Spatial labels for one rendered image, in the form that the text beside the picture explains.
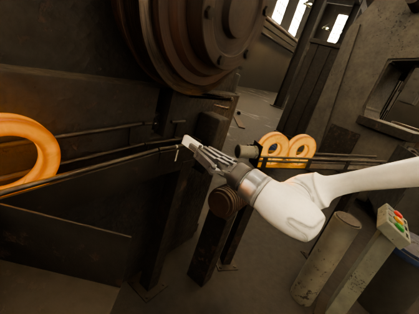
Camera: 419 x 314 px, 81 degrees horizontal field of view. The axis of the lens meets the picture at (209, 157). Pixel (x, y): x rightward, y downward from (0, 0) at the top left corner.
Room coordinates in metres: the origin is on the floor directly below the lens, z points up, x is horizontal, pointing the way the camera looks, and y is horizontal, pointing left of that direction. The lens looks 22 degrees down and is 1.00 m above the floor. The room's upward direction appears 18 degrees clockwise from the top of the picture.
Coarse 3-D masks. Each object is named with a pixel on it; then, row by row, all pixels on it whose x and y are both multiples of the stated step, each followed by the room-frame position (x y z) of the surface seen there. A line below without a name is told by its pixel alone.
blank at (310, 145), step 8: (296, 136) 1.13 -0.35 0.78; (304, 136) 1.12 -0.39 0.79; (296, 144) 1.11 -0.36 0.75; (304, 144) 1.13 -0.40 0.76; (312, 144) 1.14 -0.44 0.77; (288, 152) 1.10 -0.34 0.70; (304, 152) 1.16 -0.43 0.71; (312, 152) 1.15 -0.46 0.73; (296, 160) 1.12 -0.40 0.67; (304, 160) 1.14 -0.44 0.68
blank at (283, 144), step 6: (276, 132) 1.08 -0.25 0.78; (264, 138) 1.05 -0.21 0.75; (270, 138) 1.05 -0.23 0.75; (276, 138) 1.06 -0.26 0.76; (282, 138) 1.07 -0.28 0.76; (264, 144) 1.04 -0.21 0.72; (270, 144) 1.05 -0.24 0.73; (282, 144) 1.08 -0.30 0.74; (288, 144) 1.09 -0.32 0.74; (264, 150) 1.04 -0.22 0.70; (276, 150) 1.10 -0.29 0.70; (282, 150) 1.08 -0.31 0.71; (288, 150) 1.09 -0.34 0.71
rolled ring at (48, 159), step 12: (0, 120) 0.36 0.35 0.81; (12, 120) 0.38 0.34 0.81; (24, 120) 0.39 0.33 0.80; (0, 132) 0.36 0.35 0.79; (12, 132) 0.37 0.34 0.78; (24, 132) 0.39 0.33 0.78; (36, 132) 0.41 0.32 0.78; (48, 132) 0.42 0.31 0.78; (36, 144) 0.41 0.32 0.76; (48, 144) 0.42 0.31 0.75; (48, 156) 0.43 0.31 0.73; (36, 168) 0.42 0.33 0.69; (48, 168) 0.43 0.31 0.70; (24, 180) 0.41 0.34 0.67
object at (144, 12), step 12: (132, 0) 0.56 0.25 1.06; (144, 0) 0.54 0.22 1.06; (132, 12) 0.57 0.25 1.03; (144, 12) 0.55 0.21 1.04; (132, 24) 0.58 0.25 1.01; (144, 24) 0.55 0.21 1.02; (132, 36) 0.60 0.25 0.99; (144, 36) 0.56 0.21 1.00; (156, 36) 0.58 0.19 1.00; (144, 48) 0.57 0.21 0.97; (156, 48) 0.59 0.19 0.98; (144, 60) 0.63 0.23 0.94; (156, 60) 0.60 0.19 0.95; (156, 72) 0.61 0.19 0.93; (168, 72) 0.64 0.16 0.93; (228, 72) 0.87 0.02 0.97; (168, 84) 0.64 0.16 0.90; (180, 84) 0.68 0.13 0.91; (192, 84) 0.72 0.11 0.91; (216, 84) 0.83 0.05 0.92
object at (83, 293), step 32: (0, 224) 0.28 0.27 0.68; (32, 224) 0.28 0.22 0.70; (64, 224) 0.28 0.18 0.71; (0, 256) 0.28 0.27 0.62; (32, 256) 0.28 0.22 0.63; (64, 256) 0.28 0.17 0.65; (96, 256) 0.29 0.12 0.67; (0, 288) 0.24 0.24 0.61; (32, 288) 0.25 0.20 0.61; (64, 288) 0.26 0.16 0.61; (96, 288) 0.28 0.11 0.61
